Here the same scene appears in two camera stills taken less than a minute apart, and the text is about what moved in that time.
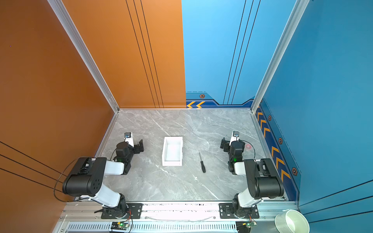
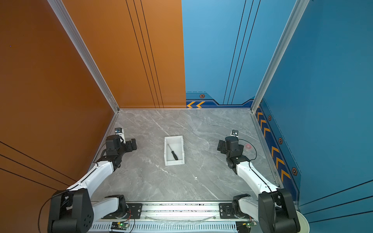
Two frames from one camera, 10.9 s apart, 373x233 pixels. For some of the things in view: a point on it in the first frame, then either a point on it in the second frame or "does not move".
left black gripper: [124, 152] -> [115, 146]
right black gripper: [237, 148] does not move
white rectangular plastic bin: [172, 151] does not move
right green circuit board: [251, 224] does not move
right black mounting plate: [227, 211] does not move
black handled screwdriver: [203, 167] -> [174, 155]
